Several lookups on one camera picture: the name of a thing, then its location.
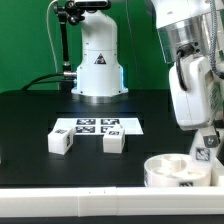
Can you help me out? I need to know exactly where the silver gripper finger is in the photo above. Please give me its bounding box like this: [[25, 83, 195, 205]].
[[203, 126, 220, 148]]

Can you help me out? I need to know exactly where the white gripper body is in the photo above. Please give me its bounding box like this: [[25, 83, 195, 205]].
[[169, 56, 222, 130]]

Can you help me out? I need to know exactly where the white round stool seat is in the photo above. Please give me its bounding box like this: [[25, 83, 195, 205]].
[[144, 154, 211, 187]]

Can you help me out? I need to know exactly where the white marker sheet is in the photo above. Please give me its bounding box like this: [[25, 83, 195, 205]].
[[54, 118, 143, 135]]

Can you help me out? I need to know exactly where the grey braided cable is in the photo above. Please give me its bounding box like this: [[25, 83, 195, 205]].
[[209, 0, 224, 80]]

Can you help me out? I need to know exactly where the white front wall rail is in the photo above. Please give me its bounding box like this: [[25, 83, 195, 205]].
[[0, 187, 224, 218]]

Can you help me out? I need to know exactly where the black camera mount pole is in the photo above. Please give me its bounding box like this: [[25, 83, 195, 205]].
[[54, 0, 84, 77]]

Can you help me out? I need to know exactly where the black cable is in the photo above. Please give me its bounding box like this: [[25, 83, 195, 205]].
[[21, 73, 78, 92]]

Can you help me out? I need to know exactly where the white cable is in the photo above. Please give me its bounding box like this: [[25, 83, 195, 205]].
[[45, 0, 62, 74]]

